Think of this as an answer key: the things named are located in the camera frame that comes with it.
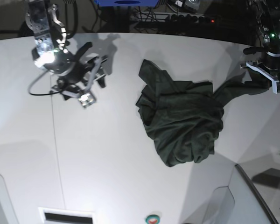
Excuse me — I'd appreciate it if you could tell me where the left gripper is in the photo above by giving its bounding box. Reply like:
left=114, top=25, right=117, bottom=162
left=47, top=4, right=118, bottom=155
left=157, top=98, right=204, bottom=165
left=244, top=45, right=280, bottom=72

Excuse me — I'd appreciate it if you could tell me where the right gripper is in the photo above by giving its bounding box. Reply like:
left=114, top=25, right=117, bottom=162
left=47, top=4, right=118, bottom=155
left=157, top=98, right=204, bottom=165
left=43, top=42, right=108, bottom=93

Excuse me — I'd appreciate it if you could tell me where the dark green t-shirt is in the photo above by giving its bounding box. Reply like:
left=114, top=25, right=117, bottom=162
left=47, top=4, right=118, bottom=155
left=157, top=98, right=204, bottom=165
left=136, top=60, right=270, bottom=167

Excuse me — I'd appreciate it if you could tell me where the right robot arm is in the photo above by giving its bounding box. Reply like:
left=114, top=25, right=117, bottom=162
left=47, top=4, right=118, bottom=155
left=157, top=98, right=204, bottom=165
left=25, top=0, right=108, bottom=98

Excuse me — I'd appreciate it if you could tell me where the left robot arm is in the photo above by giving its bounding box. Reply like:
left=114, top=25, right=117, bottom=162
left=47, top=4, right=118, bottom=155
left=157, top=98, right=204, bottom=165
left=243, top=0, right=280, bottom=76

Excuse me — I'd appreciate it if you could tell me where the blue box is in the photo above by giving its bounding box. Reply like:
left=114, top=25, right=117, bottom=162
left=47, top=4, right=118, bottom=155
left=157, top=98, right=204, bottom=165
left=95, top=0, right=158, bottom=7

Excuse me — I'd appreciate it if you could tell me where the grey power strip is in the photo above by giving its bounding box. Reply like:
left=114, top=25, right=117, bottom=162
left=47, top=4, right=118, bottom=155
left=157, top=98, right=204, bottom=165
left=165, top=14, right=216, bottom=24

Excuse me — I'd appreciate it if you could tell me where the grey monitor edge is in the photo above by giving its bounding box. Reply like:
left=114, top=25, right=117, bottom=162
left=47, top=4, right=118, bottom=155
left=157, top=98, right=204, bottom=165
left=236, top=164, right=280, bottom=224

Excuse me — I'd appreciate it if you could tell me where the red green emergency button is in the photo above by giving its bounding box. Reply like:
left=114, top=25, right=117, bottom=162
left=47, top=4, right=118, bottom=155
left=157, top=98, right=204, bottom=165
left=145, top=214, right=160, bottom=224

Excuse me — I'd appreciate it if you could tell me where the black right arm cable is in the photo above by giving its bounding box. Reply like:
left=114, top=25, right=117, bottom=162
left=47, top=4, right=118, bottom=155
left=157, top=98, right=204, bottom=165
left=28, top=70, right=61, bottom=96

